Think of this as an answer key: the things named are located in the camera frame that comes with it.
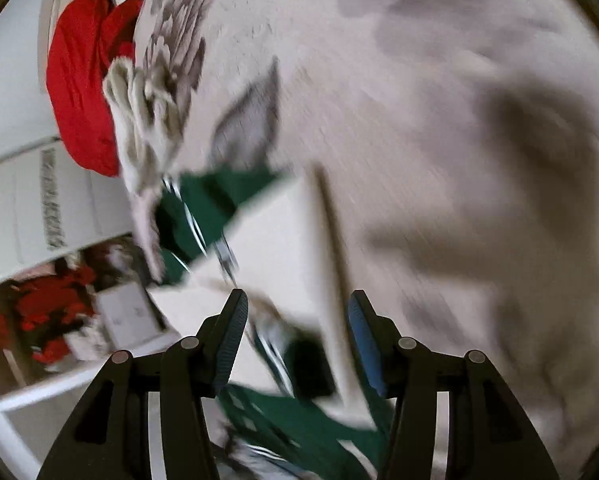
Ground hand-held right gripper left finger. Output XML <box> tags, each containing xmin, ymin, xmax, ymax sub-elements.
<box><xmin>36</xmin><ymin>288</ymin><xmax>250</xmax><ymax>480</ymax></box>

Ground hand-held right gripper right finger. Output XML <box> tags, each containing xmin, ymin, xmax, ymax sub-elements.
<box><xmin>348</xmin><ymin>289</ymin><xmax>560</xmax><ymax>480</ymax></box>

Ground green and white garment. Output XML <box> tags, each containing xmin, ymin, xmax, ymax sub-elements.
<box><xmin>152</xmin><ymin>167</ymin><xmax>395</xmax><ymax>480</ymax></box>

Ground white box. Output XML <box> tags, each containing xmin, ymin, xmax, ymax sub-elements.
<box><xmin>96</xmin><ymin>282</ymin><xmax>166</xmax><ymax>348</ymax></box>

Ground red items on shelf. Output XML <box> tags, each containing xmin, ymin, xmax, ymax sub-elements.
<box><xmin>0</xmin><ymin>260</ymin><xmax>100</xmax><ymax>371</ymax></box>

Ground grey floral printed blanket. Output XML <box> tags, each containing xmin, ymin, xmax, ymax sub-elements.
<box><xmin>117</xmin><ymin>0</ymin><xmax>599</xmax><ymax>480</ymax></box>

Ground white shelf unit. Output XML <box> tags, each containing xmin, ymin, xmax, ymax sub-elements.
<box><xmin>0</xmin><ymin>135</ymin><xmax>180</xmax><ymax>413</ymax></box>

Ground cream knitted cloth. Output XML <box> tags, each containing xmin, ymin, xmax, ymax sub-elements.
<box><xmin>102</xmin><ymin>57</ymin><xmax>185</xmax><ymax>196</ymax></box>

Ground red cloth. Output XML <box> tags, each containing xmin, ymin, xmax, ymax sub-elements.
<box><xmin>46</xmin><ymin>0</ymin><xmax>145</xmax><ymax>178</ymax></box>

